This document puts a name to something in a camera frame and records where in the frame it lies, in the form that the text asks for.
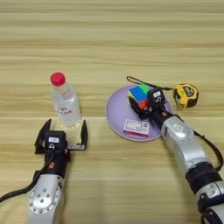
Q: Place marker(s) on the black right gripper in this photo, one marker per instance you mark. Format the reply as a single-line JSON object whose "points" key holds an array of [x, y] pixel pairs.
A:
{"points": [[157, 115]]}

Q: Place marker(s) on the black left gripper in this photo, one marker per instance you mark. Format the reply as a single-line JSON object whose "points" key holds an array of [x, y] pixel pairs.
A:
{"points": [[57, 163]]}

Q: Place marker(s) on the multicolour puzzle cube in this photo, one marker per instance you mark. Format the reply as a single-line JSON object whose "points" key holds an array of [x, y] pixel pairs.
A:
{"points": [[137, 93]]}

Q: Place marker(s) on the clear bottle red cap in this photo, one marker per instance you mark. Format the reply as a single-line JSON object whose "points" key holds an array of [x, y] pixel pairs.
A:
{"points": [[65, 108]]}

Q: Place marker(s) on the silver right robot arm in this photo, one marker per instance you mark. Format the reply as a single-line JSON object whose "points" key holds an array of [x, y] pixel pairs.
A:
{"points": [[186, 145]]}

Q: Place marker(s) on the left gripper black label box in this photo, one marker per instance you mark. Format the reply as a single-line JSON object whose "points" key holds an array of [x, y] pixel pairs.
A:
{"points": [[55, 140]]}

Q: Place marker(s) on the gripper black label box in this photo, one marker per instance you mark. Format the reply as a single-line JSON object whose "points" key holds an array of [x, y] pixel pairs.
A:
{"points": [[55, 140], [157, 97]]}

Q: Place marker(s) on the white magenta card box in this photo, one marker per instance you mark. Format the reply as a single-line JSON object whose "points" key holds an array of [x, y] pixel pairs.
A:
{"points": [[136, 127]]}

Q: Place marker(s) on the purple round plate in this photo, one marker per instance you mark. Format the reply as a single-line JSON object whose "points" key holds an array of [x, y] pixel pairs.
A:
{"points": [[116, 116]]}

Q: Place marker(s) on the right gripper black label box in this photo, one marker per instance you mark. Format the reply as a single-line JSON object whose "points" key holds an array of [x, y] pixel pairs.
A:
{"points": [[157, 97]]}

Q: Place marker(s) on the yellow black tape measure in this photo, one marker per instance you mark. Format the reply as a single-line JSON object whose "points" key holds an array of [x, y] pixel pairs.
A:
{"points": [[186, 94]]}

